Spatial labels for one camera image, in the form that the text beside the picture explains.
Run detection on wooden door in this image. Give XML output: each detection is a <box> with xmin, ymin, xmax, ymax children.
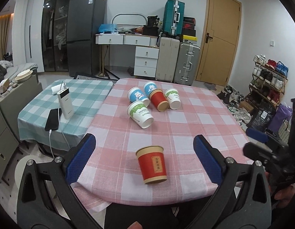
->
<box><xmin>196</xmin><ymin>0</ymin><xmax>242</xmax><ymax>86</ymax></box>

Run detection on green white cup front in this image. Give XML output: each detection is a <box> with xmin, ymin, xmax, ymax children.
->
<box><xmin>127</xmin><ymin>101</ymin><xmax>154</xmax><ymax>129</ymax></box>

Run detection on blue white cup rear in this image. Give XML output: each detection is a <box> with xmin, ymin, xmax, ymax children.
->
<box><xmin>143</xmin><ymin>81</ymin><xmax>158</xmax><ymax>98</ymax></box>

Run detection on teal suitcase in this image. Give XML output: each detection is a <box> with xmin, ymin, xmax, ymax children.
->
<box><xmin>162</xmin><ymin>0</ymin><xmax>185</xmax><ymax>36</ymax></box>

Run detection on white charging cable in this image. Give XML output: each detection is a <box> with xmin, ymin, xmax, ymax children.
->
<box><xmin>48</xmin><ymin>129</ymin><xmax>72</xmax><ymax>159</ymax></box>

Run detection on blue white cup left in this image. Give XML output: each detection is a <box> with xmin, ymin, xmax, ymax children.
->
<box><xmin>127</xmin><ymin>86</ymin><xmax>150</xmax><ymax>107</ymax></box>

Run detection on green white cup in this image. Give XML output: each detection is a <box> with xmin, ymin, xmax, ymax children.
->
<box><xmin>127</xmin><ymin>101</ymin><xmax>154</xmax><ymax>129</ymax></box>
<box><xmin>165</xmin><ymin>88</ymin><xmax>181</xmax><ymax>110</ymax></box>

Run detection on pink checkered tablecloth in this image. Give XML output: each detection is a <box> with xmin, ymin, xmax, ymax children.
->
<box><xmin>72</xmin><ymin>79</ymin><xmax>249</xmax><ymax>212</ymax></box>

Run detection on beige suitcase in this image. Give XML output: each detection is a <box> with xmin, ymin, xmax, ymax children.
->
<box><xmin>155</xmin><ymin>37</ymin><xmax>180</xmax><ymax>82</ymax></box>

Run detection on left hand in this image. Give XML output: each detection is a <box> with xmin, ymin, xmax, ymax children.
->
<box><xmin>127</xmin><ymin>221</ymin><xmax>143</xmax><ymax>229</ymax></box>

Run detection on red paper cup lying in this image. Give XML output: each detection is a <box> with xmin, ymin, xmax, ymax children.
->
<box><xmin>149</xmin><ymin>88</ymin><xmax>169</xmax><ymax>112</ymax></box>

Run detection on right hand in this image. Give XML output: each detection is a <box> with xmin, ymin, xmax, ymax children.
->
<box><xmin>274</xmin><ymin>184</ymin><xmax>295</xmax><ymax>208</ymax></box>

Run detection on black refrigerator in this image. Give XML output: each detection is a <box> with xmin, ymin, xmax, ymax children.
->
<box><xmin>67</xmin><ymin>0</ymin><xmax>106</xmax><ymax>77</ymax></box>

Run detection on teal checkered tablecloth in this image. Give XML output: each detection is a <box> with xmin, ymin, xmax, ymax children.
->
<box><xmin>17</xmin><ymin>80</ymin><xmax>113</xmax><ymax>151</ymax></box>

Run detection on shoe rack with shoes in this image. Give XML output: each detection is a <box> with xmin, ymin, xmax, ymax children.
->
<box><xmin>245</xmin><ymin>54</ymin><xmax>289</xmax><ymax>108</ymax></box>

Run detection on blue plastic bag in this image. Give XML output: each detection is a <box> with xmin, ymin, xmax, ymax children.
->
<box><xmin>98</xmin><ymin>24</ymin><xmax>118</xmax><ymax>34</ymax></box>

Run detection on green white cup right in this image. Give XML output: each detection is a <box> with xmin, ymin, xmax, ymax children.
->
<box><xmin>165</xmin><ymin>88</ymin><xmax>181</xmax><ymax>110</ymax></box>

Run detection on red kraft paper cup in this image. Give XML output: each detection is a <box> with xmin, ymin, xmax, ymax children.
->
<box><xmin>136</xmin><ymin>146</ymin><xmax>167</xmax><ymax>184</ymax></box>

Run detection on white power bank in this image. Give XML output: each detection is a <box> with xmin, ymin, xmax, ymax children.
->
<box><xmin>57</xmin><ymin>88</ymin><xmax>74</xmax><ymax>120</ymax></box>

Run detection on silver aluminium suitcase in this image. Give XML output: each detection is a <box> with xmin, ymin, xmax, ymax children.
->
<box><xmin>173</xmin><ymin>42</ymin><xmax>200</xmax><ymax>86</ymax></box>

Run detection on purple bag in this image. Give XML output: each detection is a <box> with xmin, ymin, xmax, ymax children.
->
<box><xmin>268</xmin><ymin>103</ymin><xmax>292</xmax><ymax>134</ymax></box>

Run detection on black smartphone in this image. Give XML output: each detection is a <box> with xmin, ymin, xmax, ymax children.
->
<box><xmin>45</xmin><ymin>108</ymin><xmax>62</xmax><ymax>131</ymax></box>

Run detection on white dresser desk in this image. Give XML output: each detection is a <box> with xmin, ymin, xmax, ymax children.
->
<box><xmin>95</xmin><ymin>33</ymin><xmax>159</xmax><ymax>78</ymax></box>

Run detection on glass door wardrobe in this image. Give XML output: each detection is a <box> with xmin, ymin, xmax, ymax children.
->
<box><xmin>41</xmin><ymin>0</ymin><xmax>70</xmax><ymax>72</ymax></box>

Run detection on blue white cup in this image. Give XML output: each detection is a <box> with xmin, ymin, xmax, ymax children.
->
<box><xmin>127</xmin><ymin>86</ymin><xmax>150</xmax><ymax>107</ymax></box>
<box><xmin>143</xmin><ymin>81</ymin><xmax>158</xmax><ymax>98</ymax></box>

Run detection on stacked shoe boxes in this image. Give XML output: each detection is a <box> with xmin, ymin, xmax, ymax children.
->
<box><xmin>182</xmin><ymin>17</ymin><xmax>197</xmax><ymax>44</ymax></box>

